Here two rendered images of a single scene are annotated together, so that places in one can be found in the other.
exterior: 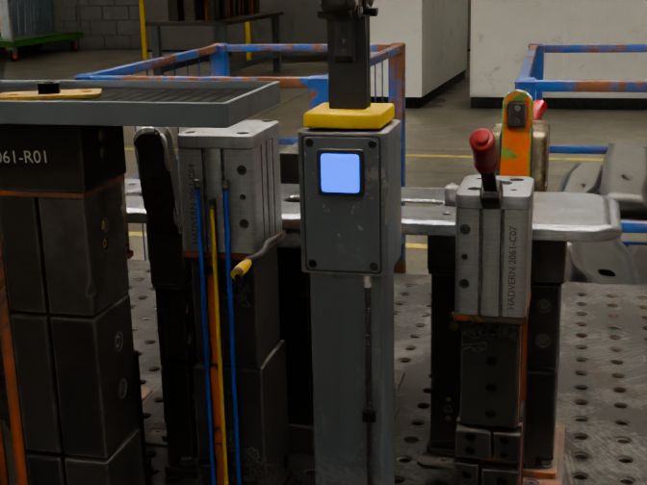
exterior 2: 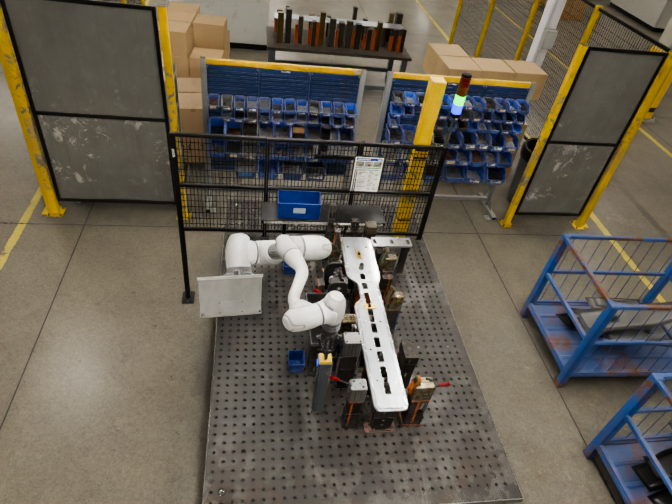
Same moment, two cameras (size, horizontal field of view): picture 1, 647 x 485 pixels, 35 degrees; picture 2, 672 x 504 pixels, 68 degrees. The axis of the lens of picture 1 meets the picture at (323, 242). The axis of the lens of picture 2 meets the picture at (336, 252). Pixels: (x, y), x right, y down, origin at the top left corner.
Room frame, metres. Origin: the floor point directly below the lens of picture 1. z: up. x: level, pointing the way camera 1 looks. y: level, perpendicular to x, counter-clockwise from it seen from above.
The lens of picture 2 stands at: (0.03, -1.42, 3.21)
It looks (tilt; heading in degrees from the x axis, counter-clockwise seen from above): 40 degrees down; 63
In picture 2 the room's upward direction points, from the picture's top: 9 degrees clockwise
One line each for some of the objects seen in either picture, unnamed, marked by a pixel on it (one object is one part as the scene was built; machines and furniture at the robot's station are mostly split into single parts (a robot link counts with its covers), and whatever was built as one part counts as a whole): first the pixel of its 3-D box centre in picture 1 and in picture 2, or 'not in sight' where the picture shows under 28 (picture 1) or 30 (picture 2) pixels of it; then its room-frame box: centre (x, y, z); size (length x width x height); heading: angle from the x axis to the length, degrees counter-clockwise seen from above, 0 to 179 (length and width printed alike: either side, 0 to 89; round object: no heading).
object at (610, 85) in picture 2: not in sight; (580, 147); (4.25, 1.84, 1.00); 1.04 x 0.14 x 2.00; 166
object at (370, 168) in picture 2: not in sight; (366, 174); (1.58, 1.33, 1.30); 0.23 x 0.02 x 0.31; 166
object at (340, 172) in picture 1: (340, 172); not in sight; (0.75, -0.01, 1.11); 0.03 x 0.01 x 0.03; 76
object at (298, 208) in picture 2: not in sight; (298, 204); (1.08, 1.34, 1.10); 0.30 x 0.17 x 0.13; 165
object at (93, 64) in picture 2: not in sight; (103, 121); (-0.16, 2.96, 1.00); 1.34 x 0.14 x 2.00; 166
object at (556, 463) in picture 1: (539, 340); (384, 413); (1.07, -0.24, 0.84); 0.18 x 0.06 x 0.29; 166
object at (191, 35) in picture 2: not in sight; (196, 58); (1.03, 5.60, 0.52); 1.20 x 0.80 x 1.05; 73
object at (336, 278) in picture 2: not in sight; (333, 300); (1.05, 0.52, 0.94); 0.18 x 0.13 x 0.49; 76
